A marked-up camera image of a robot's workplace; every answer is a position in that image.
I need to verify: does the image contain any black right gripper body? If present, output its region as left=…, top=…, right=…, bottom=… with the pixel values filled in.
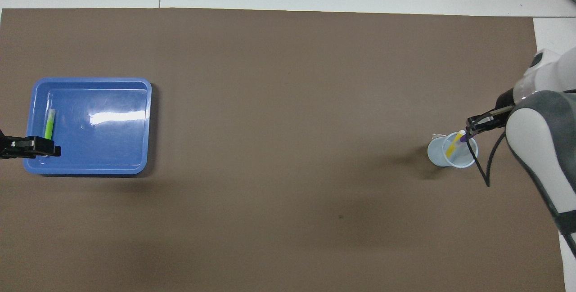
left=494, top=88, right=516, bottom=121

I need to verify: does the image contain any light blue plastic cup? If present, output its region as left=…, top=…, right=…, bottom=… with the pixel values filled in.
left=427, top=132, right=478, bottom=169

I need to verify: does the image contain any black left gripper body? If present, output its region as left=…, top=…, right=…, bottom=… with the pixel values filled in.
left=0, top=131, right=28, bottom=159

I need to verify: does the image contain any green pen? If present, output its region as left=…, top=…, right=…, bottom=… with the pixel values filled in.
left=44, top=108, right=56, bottom=140

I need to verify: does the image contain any brown table mat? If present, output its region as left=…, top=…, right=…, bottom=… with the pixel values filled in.
left=0, top=8, right=567, bottom=292

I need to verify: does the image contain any blue plastic tray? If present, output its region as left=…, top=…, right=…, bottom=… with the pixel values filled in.
left=23, top=77, right=153, bottom=175

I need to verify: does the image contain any yellow pen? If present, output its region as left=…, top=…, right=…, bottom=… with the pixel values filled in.
left=445, top=130, right=466, bottom=157

